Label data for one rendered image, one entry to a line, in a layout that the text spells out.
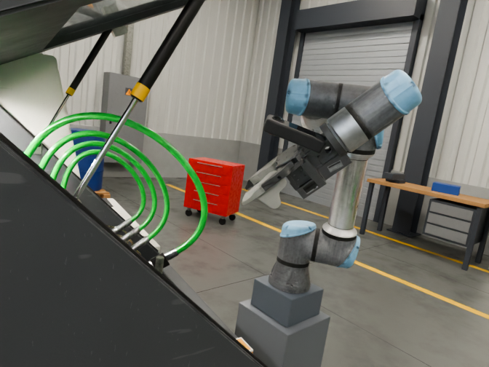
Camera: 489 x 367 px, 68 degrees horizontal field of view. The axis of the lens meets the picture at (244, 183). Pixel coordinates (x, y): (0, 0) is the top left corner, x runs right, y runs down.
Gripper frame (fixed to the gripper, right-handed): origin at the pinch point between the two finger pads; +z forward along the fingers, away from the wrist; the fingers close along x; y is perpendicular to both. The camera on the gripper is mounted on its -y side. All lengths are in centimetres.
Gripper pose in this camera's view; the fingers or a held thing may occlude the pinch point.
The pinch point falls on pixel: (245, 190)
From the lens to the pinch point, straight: 72.3
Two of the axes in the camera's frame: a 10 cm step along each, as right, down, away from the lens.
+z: -7.7, 5.7, 2.9
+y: 6.3, 7.4, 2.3
